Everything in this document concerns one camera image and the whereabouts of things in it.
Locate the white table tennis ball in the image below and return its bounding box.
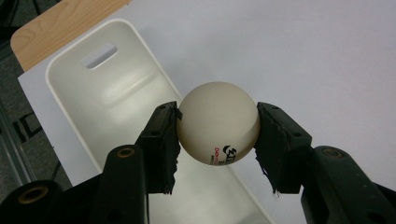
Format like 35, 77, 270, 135
176, 81, 262, 166

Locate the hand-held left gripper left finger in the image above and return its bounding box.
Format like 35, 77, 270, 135
134, 101, 183, 194

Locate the white plastic bin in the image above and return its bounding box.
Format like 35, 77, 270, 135
45, 18, 275, 224

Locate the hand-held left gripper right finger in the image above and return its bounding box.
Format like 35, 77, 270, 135
255, 102, 313, 194

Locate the grey metal rail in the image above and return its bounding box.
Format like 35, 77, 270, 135
0, 102, 36, 188

